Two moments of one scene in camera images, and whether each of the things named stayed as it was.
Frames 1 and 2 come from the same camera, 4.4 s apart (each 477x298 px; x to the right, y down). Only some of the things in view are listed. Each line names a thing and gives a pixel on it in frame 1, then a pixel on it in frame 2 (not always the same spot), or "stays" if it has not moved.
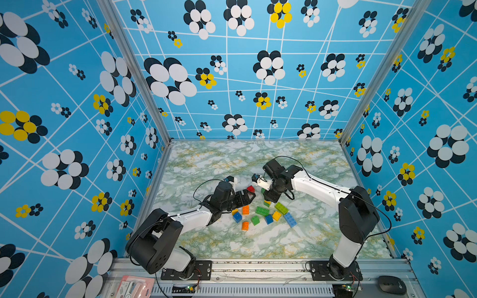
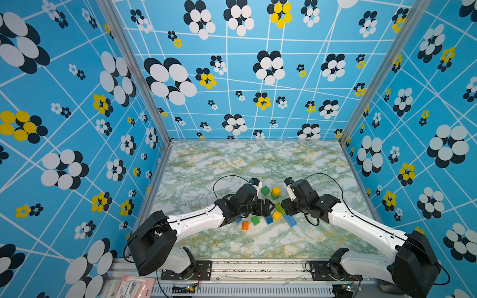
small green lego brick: x=255 y=220 stays
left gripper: x=245 y=197 -> x=268 y=210
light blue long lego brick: x=290 y=220 stays
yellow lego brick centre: x=276 y=215 stays
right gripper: x=267 y=196 -> x=286 y=205
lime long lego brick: x=282 y=209 stays
